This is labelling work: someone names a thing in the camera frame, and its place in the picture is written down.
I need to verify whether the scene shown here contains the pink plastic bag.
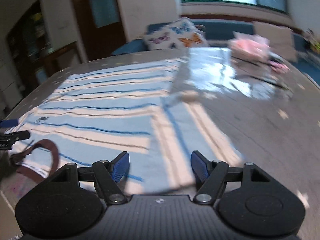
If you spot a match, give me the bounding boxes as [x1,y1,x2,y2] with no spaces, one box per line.
[229,31,270,60]

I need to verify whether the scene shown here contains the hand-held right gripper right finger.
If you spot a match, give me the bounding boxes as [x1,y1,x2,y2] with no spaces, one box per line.
[191,151,272,205]

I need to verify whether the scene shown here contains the blue sofa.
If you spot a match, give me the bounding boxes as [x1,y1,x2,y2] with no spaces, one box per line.
[111,19,320,88]

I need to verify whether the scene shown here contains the thin black cable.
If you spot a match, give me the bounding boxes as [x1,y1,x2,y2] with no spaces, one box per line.
[236,74,288,89]

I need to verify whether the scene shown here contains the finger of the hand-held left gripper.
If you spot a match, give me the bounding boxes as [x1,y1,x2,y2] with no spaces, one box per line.
[0,119,19,128]
[0,131,30,151]

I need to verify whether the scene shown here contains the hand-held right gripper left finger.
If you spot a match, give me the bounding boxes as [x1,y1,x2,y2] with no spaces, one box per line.
[47,151,130,205]

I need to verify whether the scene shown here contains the brown wooden door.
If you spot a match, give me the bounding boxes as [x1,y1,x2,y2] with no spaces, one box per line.
[69,0,127,62]

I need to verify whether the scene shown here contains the beige pillow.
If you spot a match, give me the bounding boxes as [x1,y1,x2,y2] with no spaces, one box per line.
[251,21,298,62]

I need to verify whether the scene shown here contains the butterfly print pillow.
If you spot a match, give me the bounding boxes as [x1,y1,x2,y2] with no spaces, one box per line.
[144,17,209,52]

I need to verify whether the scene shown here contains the blue white striped sweater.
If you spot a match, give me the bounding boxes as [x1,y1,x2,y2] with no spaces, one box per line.
[5,57,244,197]

